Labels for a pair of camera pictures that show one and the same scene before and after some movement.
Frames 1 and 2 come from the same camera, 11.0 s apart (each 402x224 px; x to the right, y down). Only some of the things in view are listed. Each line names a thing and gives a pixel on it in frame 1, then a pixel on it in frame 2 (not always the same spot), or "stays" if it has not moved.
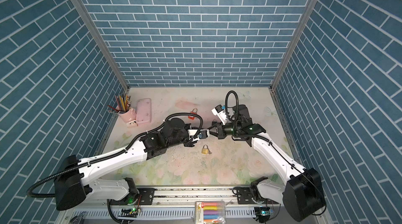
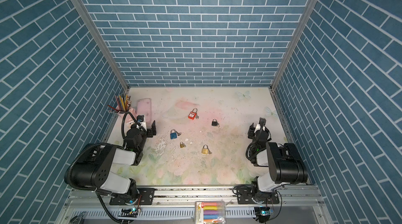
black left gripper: x=186 y=126 -> x=152 y=131
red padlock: x=194 y=111 stays
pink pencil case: x=144 y=111 stays
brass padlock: x=204 y=150 stays
